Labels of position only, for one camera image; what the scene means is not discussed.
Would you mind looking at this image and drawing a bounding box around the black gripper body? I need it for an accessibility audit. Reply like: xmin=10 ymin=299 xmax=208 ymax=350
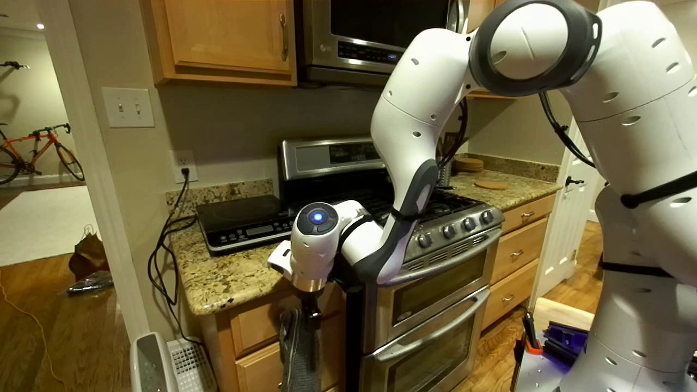
xmin=297 ymin=288 xmax=326 ymax=339

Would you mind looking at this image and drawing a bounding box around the wooden drawer with metal handle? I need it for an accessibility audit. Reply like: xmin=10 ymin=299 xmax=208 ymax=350
xmin=224 ymin=283 xmax=349 ymax=360

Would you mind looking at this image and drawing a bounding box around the tall wooden drawer front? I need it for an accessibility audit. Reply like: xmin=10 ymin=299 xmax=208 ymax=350
xmin=232 ymin=311 xmax=346 ymax=392

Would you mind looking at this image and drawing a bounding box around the stainless steel gas stove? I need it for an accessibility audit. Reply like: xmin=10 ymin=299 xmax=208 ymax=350
xmin=279 ymin=135 xmax=508 ymax=392

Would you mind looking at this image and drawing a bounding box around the deep wooden drawer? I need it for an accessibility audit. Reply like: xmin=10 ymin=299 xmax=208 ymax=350
xmin=478 ymin=260 xmax=539 ymax=334

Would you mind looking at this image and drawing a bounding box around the medium wooden drawer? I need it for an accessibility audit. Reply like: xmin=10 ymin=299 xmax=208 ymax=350
xmin=489 ymin=217 xmax=550 ymax=283

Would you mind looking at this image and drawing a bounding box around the shallow wooden drawer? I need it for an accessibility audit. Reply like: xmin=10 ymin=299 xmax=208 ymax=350
xmin=499 ymin=194 xmax=558 ymax=235

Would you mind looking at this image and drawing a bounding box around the gray hanging towel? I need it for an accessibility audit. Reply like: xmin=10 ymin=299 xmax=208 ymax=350
xmin=270 ymin=300 xmax=326 ymax=392

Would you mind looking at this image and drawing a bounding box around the black induction cooktop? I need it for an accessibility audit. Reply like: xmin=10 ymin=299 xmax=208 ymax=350
xmin=193 ymin=194 xmax=300 ymax=257

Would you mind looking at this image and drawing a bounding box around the white space heater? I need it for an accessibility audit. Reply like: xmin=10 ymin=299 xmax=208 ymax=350
xmin=127 ymin=331 xmax=218 ymax=392

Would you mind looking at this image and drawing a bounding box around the round wooden board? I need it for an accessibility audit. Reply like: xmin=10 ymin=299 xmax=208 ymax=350
xmin=451 ymin=154 xmax=487 ymax=177
xmin=472 ymin=174 xmax=512 ymax=194

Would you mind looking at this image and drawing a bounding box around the brown bag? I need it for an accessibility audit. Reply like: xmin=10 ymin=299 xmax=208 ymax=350
xmin=66 ymin=234 xmax=114 ymax=297

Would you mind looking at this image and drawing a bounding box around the dark blue floor device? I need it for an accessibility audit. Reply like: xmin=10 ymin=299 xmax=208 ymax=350
xmin=509 ymin=311 xmax=586 ymax=392

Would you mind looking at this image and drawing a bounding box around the white door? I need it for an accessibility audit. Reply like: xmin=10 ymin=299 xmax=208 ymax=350
xmin=529 ymin=117 xmax=604 ymax=300

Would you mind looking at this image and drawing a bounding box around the stainless steel microwave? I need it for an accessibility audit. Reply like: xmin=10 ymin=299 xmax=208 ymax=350
xmin=294 ymin=0 xmax=467 ymax=87

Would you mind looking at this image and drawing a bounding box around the white rug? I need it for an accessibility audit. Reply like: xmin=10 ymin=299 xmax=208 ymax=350
xmin=0 ymin=183 xmax=99 ymax=270

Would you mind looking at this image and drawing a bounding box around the red bicycle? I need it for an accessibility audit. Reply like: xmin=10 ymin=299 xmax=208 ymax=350
xmin=0 ymin=122 xmax=87 ymax=188

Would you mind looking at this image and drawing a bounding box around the black power cable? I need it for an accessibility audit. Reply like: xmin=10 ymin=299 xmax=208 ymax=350
xmin=146 ymin=168 xmax=206 ymax=348

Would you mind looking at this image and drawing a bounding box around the white wall outlet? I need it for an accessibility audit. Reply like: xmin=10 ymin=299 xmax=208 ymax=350
xmin=171 ymin=161 xmax=199 ymax=186

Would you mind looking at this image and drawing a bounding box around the white light switch plate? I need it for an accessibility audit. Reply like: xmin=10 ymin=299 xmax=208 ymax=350
xmin=99 ymin=86 xmax=156 ymax=131

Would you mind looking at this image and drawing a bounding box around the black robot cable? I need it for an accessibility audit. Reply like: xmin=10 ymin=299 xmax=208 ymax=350
xmin=536 ymin=90 xmax=599 ymax=171

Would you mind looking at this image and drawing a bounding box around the narrow wooden wall cabinet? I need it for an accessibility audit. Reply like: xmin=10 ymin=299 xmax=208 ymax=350
xmin=464 ymin=0 xmax=517 ymax=103

